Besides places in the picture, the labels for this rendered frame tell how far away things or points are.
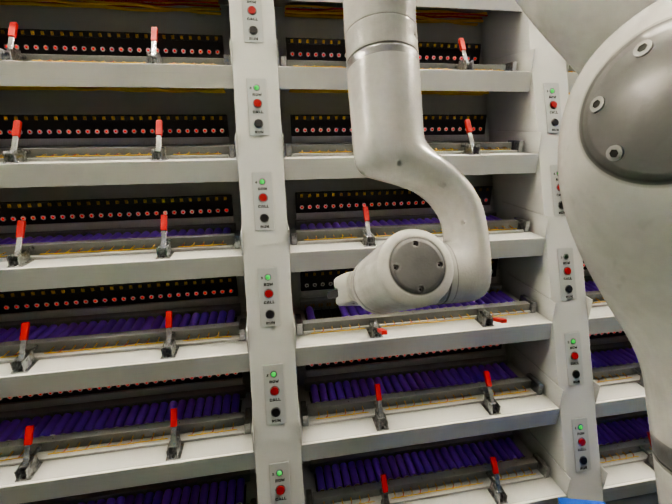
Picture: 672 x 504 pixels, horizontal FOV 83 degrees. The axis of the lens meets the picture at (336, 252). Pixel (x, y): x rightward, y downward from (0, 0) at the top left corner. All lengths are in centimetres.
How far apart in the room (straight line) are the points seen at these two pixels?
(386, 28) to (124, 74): 60
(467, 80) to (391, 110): 58
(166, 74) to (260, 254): 42
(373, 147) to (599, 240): 29
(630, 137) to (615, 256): 6
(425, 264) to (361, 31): 28
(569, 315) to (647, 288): 84
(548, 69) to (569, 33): 79
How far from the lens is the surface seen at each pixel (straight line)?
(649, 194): 21
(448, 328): 93
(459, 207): 47
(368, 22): 51
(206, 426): 95
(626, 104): 21
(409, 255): 40
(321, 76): 93
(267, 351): 83
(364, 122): 47
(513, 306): 104
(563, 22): 36
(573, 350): 109
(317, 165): 85
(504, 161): 101
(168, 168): 87
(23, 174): 96
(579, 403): 113
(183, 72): 93
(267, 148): 85
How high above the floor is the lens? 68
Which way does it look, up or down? 2 degrees up
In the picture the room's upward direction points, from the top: 4 degrees counter-clockwise
